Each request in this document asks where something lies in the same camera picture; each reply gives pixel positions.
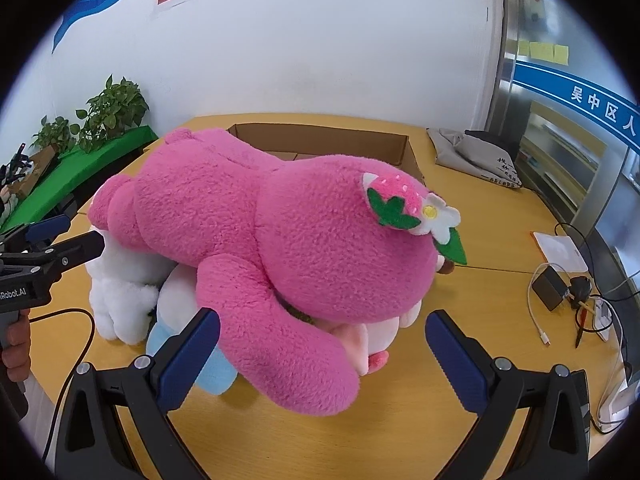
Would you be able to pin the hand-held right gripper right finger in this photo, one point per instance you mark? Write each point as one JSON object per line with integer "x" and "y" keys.
{"x": 450, "y": 355}

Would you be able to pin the black crate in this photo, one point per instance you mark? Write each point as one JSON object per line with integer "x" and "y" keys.
{"x": 65, "y": 207}

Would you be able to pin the cardboard box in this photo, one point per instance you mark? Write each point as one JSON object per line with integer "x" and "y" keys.
{"x": 320, "y": 142}

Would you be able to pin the pink plush bear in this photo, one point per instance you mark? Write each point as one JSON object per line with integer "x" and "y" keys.
{"x": 300, "y": 235}

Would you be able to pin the black plug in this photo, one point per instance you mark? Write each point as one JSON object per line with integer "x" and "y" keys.
{"x": 580, "y": 287}

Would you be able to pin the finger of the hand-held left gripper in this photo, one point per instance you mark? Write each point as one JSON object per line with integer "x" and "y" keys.
{"x": 47, "y": 227}
{"x": 75, "y": 251}

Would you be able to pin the black power adapter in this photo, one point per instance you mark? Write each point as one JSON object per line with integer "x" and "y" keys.
{"x": 547, "y": 287}

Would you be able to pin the blue door banner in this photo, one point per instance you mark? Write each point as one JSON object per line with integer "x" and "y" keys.
{"x": 560, "y": 87}

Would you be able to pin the light blue plush bear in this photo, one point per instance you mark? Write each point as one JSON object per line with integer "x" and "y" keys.
{"x": 175, "y": 300}

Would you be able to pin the red and black pen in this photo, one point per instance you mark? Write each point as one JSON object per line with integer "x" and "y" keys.
{"x": 579, "y": 332}

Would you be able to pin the white plastic device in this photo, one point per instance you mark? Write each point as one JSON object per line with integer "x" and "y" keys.
{"x": 617, "y": 402}

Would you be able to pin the green table cloth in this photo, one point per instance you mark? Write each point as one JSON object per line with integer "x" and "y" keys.
{"x": 75, "y": 170}

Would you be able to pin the white plush toy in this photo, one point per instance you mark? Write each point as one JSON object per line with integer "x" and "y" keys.
{"x": 125, "y": 300}

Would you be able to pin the peach and teal plush toy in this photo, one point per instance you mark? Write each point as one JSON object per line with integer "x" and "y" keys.
{"x": 375, "y": 340}

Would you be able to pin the yellow sticky note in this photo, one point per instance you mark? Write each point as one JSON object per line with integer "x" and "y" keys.
{"x": 524, "y": 47}
{"x": 561, "y": 54}
{"x": 542, "y": 51}

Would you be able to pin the person's left hand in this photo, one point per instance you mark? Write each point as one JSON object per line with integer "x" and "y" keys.
{"x": 19, "y": 355}

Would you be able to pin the large potted green plant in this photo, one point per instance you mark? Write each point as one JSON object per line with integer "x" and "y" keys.
{"x": 112, "y": 110}

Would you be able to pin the grey cloth bag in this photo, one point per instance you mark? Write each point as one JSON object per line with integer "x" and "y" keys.
{"x": 465, "y": 157}

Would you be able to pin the glass door with metal frame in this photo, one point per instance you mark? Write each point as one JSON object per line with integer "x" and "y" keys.
{"x": 505, "y": 85}

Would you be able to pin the black clamp tool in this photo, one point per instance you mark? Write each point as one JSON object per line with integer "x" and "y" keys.
{"x": 15, "y": 165}

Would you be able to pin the small potted green plant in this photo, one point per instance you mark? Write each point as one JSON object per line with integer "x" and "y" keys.
{"x": 55, "y": 135}

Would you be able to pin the white power strip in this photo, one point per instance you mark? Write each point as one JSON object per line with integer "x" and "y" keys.
{"x": 604, "y": 325}

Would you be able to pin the blue wall decal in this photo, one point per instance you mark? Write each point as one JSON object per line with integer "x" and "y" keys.
{"x": 80, "y": 15}

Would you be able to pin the white notebook with orange edge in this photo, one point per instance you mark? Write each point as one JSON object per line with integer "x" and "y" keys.
{"x": 560, "y": 252}

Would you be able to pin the brown tray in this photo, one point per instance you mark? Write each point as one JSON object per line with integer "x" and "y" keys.
{"x": 37, "y": 170}

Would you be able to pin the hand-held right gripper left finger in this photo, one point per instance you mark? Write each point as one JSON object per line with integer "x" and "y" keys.
{"x": 192, "y": 355}

